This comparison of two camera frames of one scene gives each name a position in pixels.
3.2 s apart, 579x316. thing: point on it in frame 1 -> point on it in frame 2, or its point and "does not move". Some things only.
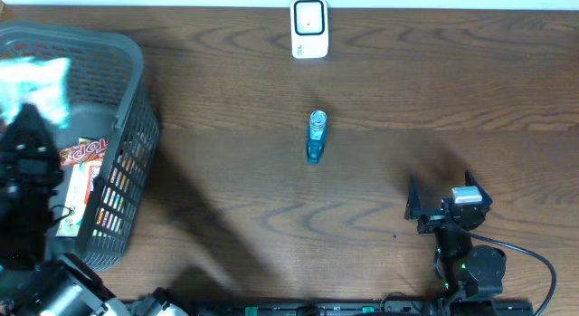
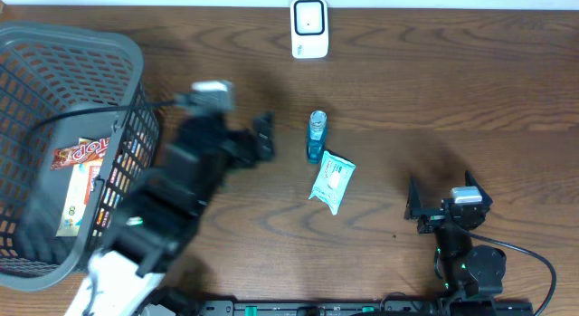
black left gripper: (22, 175) -> (244, 150)
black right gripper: (432, 217) does not move
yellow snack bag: (77, 197) does not move
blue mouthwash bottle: (316, 136) does not move
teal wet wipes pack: (24, 80) -> (333, 181)
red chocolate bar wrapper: (85, 150) does not move
